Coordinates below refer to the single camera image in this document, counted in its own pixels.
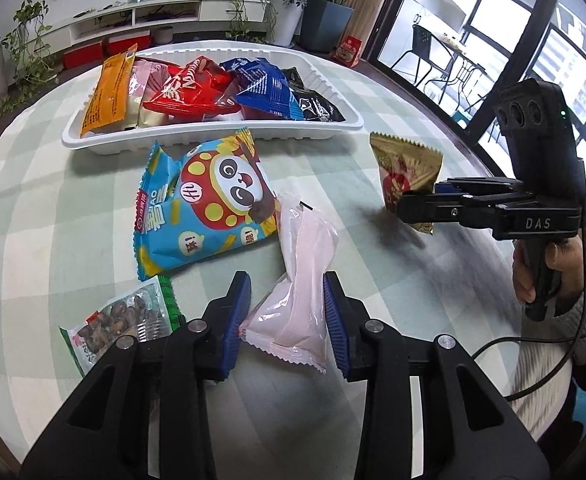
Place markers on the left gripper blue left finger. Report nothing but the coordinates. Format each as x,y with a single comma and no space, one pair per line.
238,298

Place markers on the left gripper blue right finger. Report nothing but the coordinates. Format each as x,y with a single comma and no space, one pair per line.
336,308

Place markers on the light pink translucent packet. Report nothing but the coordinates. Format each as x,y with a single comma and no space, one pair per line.
289,323

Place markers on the green nut snack packet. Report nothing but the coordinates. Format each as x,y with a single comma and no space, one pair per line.
147,312

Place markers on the blue panda snack bag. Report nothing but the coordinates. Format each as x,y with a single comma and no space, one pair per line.
215,198

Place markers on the gold red snack packet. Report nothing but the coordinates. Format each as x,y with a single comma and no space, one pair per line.
404,166

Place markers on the pink snack packet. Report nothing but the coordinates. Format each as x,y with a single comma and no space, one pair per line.
146,79

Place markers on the right forearm grey sleeve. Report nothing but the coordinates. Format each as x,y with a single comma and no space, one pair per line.
540,409

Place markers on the right hand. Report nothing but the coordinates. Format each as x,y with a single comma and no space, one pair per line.
566,258

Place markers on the black chair outside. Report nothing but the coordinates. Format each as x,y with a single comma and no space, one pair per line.
441,67

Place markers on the green checked tablecloth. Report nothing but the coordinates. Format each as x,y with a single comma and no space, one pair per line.
66,222

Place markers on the black snack packet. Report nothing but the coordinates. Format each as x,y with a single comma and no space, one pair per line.
313,105

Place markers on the blue snack packet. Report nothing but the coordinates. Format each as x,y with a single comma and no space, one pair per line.
263,86

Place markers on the orange snack packet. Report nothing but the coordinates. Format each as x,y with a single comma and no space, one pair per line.
108,103

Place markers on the red snack bag on floor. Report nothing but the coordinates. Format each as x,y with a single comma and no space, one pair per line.
348,52

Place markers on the white plastic tray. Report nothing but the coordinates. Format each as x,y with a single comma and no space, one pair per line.
313,73

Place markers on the tall plant blue pot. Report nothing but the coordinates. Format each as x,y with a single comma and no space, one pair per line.
323,22

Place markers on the small white pot on floor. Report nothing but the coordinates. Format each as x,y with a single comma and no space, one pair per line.
163,35

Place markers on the right red storage box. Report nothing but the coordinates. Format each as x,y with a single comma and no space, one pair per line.
141,39

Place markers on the red storage box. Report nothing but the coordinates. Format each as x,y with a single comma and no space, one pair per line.
80,55
141,39

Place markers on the left red storage box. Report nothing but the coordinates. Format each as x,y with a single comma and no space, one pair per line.
80,55

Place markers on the plant in white pot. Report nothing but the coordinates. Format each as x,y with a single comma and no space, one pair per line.
280,19

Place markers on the white tv cabinet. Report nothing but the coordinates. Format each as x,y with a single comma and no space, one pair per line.
123,18

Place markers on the left plant white ribbed pot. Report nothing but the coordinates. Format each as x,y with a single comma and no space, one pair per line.
26,60

